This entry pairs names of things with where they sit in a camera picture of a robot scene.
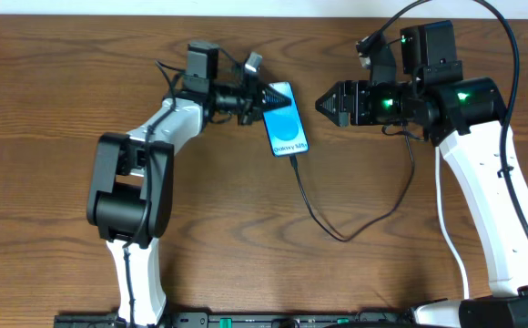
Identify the blue Galaxy smartphone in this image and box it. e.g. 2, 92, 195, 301
264, 82, 309, 157

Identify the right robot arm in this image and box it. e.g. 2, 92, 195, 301
315, 21, 528, 327

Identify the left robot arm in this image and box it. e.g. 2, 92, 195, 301
86, 41, 292, 327

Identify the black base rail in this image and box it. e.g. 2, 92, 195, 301
54, 311, 511, 328

